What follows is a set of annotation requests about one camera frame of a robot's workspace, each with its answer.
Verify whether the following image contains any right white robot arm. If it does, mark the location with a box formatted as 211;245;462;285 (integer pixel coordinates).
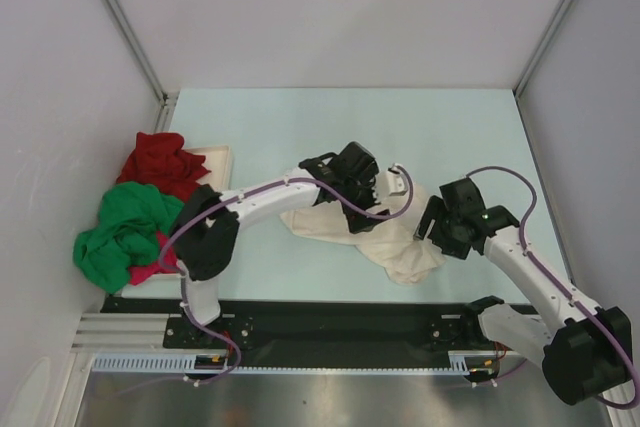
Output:
414;177;639;405

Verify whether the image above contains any magenta pink t shirt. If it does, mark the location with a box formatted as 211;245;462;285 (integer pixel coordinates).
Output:
128;231;178;286

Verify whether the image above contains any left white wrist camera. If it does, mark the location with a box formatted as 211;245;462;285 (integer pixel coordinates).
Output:
374;164;409;201

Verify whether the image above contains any white slotted cable duct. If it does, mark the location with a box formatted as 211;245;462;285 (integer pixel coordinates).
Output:
92;353;480;376

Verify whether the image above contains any cream plastic tray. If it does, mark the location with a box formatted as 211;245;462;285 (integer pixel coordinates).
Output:
119;145;233;299

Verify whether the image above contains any dark red t shirt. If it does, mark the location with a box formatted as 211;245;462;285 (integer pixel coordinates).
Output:
116;132;210;202

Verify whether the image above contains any cream white t shirt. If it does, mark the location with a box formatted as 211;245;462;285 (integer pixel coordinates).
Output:
280;184;446;285

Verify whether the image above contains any aluminium frame post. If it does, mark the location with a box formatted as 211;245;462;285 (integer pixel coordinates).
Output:
100;0;167;105
512;0;577;100

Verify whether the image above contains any right aluminium frame post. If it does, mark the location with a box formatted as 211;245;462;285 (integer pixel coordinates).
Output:
512;0;577;100

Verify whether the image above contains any green t shirt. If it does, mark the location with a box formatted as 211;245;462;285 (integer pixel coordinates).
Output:
72;182;184;294

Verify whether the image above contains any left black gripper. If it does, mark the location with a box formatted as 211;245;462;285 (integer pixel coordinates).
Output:
337;163;389;232

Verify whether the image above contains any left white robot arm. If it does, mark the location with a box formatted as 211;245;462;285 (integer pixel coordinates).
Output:
171;141;404;347

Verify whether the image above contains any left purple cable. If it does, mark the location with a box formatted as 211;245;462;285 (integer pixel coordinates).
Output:
157;164;414;313

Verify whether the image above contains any left aluminium frame post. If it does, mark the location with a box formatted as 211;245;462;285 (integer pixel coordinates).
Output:
100;0;167;105

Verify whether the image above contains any aluminium front rail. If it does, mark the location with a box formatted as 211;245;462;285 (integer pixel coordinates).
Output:
72;313;169;352

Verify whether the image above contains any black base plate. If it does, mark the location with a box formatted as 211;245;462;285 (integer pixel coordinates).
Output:
101;296;508;370

